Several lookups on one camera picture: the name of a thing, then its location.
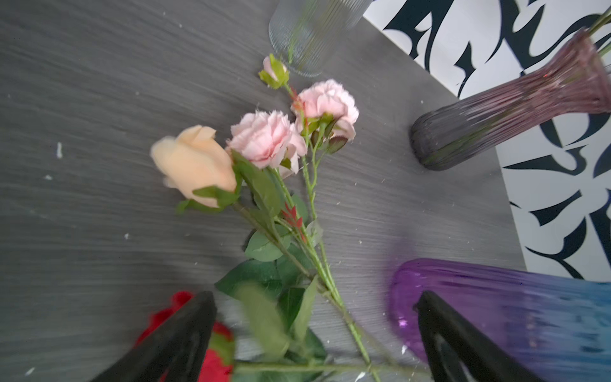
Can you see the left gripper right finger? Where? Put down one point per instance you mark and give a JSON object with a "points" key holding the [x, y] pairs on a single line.
{"points": [[457, 351]]}

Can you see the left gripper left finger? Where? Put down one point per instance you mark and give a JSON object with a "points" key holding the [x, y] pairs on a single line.
{"points": [[176, 350]]}

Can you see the blue purple glass vase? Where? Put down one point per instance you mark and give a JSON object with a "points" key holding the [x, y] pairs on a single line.
{"points": [[558, 328]]}

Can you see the peach rose flower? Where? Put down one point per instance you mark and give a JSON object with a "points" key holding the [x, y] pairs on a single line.
{"points": [[212, 179]]}

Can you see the maroon glass vase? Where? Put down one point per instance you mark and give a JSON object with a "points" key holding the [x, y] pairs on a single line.
{"points": [[573, 81]]}

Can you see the clear glass vase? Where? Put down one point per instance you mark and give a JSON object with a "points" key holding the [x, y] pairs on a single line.
{"points": [[305, 34]]}

